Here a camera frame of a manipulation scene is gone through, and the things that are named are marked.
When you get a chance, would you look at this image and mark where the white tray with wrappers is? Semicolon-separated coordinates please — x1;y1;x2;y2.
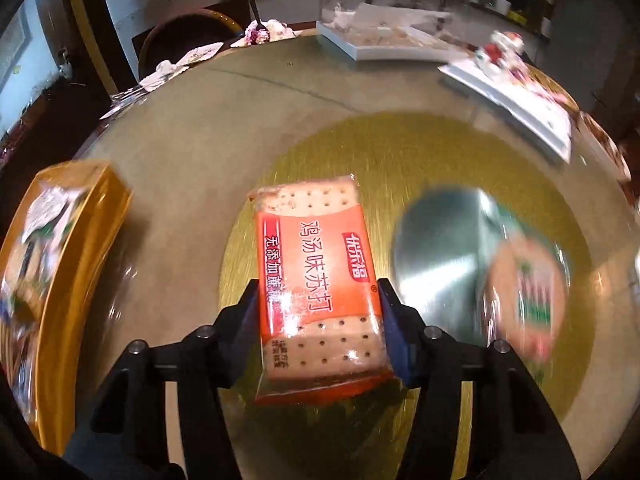
316;3;470;64

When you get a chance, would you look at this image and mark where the white tray with red items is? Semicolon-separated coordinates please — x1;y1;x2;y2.
439;30;578;162

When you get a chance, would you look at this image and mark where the dark round-back chair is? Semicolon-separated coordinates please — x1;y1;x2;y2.
138;9;243;78

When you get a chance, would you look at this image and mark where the crumpled red white tissue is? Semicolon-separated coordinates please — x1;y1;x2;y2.
231;18;299;48

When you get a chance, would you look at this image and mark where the gold cardboard tray box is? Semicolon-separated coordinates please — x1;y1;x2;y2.
1;160;131;454

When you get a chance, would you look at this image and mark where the round cookie pack green label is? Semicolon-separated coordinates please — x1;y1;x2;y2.
480;234;570;363

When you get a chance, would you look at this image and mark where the orange soda cracker pack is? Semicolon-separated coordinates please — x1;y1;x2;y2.
250;176;393;403

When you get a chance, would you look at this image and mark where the gold lazy susan turntable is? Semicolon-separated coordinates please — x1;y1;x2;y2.
219;112;594;479

